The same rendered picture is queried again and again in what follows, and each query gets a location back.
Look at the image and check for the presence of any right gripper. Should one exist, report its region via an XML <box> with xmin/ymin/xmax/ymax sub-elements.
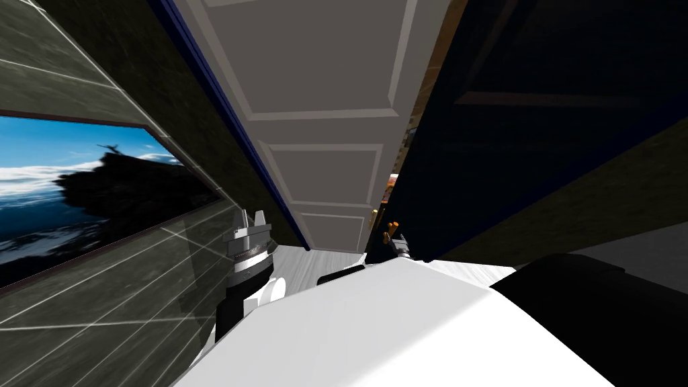
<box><xmin>390</xmin><ymin>236</ymin><xmax>413</xmax><ymax>261</ymax></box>

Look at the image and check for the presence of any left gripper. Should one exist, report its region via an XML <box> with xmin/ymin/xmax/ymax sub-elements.
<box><xmin>222</xmin><ymin>209</ymin><xmax>273</xmax><ymax>250</ymax></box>

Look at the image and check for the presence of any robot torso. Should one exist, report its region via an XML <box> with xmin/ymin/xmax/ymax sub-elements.
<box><xmin>171</xmin><ymin>257</ymin><xmax>615</xmax><ymax>387</ymax></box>

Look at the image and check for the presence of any grey panelled door leaf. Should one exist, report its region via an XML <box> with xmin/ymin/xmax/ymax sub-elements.
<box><xmin>174</xmin><ymin>0</ymin><xmax>452</xmax><ymax>254</ymax></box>

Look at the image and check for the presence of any dark framed window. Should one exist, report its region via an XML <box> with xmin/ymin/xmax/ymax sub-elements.
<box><xmin>0</xmin><ymin>110</ymin><xmax>224</xmax><ymax>292</ymax></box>

